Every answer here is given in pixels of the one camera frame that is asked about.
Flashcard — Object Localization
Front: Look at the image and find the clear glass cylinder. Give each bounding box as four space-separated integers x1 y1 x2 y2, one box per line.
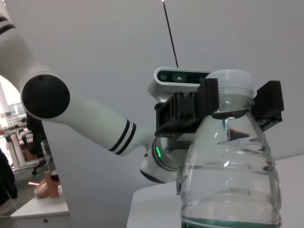
40 140 53 172

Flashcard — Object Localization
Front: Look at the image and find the clear plastic water bottle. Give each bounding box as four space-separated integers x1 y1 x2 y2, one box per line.
177 69 283 228

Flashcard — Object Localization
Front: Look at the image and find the white cabinet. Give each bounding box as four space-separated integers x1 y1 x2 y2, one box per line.
10 184 71 228

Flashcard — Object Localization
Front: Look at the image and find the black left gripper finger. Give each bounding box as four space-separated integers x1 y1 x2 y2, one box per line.
253 80 285 131

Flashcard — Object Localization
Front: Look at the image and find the brown cup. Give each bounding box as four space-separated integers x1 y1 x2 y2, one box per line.
44 170 60 198

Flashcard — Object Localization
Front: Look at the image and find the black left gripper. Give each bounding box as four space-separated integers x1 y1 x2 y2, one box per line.
154 78 221 143

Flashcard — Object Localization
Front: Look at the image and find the white office desk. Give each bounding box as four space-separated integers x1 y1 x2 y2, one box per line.
0 128 40 171

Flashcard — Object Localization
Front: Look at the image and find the person in dark clothes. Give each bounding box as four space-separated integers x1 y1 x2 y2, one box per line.
0 148 19 207

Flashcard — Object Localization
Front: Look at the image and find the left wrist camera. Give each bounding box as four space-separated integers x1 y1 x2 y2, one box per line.
146 66 214 103

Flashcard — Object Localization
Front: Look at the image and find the pink bowl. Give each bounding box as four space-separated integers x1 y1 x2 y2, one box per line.
34 179 49 198

